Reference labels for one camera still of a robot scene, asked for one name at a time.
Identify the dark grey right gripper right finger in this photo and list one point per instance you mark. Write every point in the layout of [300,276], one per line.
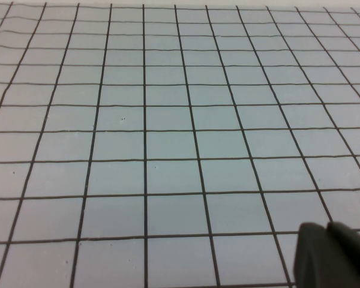
[355,255]

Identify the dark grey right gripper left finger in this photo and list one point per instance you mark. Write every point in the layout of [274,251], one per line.
[313,258]

